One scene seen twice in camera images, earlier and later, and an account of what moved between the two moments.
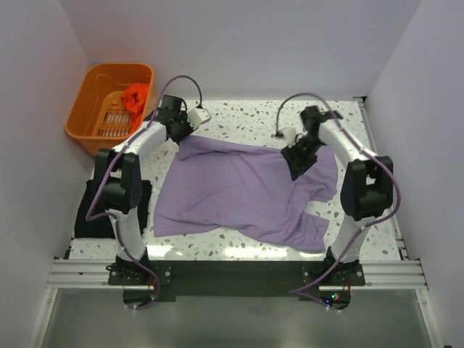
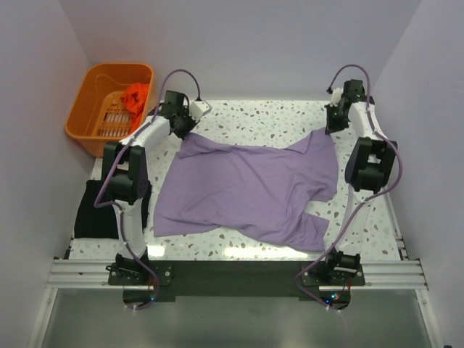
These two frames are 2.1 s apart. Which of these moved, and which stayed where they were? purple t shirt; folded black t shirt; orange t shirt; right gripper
Moved: right gripper
Stayed: folded black t shirt; orange t shirt; purple t shirt
